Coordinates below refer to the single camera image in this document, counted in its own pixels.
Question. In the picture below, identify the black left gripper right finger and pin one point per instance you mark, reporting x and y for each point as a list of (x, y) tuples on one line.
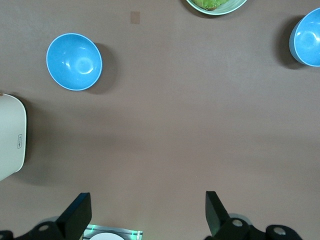
[(216, 215)]

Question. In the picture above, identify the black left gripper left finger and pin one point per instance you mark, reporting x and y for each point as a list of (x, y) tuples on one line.
[(75, 217)]

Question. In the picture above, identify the blue bowl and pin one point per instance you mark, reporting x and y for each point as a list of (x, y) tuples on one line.
[(307, 37), (74, 61)]

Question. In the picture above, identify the white round disc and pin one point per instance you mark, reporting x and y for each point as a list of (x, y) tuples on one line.
[(106, 236)]

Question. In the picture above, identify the silver reflective sheet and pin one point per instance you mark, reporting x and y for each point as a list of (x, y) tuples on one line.
[(130, 233)]

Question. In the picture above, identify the white rounded appliance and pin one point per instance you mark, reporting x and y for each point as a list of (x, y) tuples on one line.
[(11, 137)]

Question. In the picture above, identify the pale green plate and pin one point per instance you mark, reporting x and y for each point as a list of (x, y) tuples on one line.
[(225, 10)]

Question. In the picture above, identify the beige tape patch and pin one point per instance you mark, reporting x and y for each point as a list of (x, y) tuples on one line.
[(135, 17)]

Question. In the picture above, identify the green lettuce leaf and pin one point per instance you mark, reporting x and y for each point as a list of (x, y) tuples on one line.
[(210, 3)]

